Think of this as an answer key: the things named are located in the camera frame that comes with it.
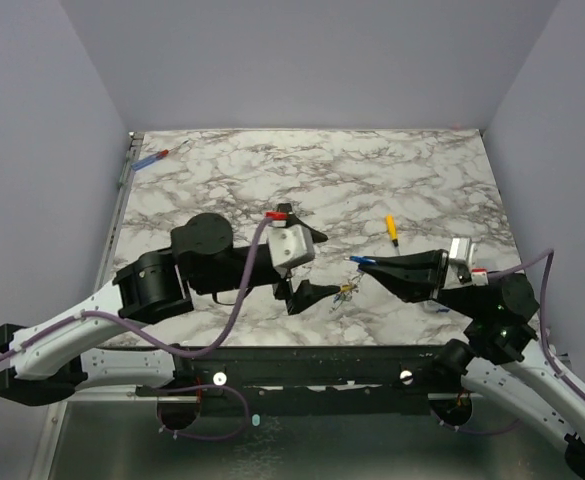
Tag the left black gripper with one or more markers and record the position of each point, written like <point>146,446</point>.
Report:
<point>306,294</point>

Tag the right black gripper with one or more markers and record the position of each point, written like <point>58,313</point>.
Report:
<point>439,275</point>

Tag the blue tag key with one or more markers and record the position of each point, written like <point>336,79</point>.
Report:
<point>362,260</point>

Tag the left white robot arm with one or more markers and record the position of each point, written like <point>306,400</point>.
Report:
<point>101,341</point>

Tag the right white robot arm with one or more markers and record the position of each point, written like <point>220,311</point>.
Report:
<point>502,357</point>

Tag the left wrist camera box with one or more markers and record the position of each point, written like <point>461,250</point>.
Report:
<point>290,246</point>

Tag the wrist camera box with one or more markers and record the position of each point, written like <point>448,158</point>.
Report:
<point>461,269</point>
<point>290,246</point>

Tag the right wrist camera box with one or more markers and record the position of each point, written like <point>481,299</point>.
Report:
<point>461,269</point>

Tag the yellow handled screwdriver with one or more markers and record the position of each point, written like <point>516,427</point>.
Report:
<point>392,232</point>

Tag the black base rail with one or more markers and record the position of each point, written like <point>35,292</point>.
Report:
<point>303,381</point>

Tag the blue handled screwdriver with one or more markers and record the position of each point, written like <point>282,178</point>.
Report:
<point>155,157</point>

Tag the left aluminium side rail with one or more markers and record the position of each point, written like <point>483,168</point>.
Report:
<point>122,186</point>

